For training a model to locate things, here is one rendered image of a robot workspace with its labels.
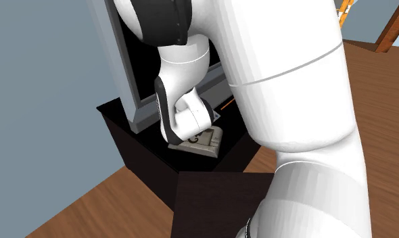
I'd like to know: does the orange pencil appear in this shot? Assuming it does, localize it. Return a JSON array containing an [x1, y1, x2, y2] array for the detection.
[[220, 97, 236, 111]]

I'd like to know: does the black tv cabinet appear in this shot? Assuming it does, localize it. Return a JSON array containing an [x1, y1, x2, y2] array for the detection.
[[96, 93, 262, 212]]

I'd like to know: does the grey framed television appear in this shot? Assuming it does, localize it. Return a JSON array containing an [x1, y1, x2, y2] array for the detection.
[[86, 0, 233, 135]]

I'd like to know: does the dark robot stand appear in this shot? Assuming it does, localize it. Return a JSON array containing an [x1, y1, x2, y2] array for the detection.
[[170, 170, 275, 238]]

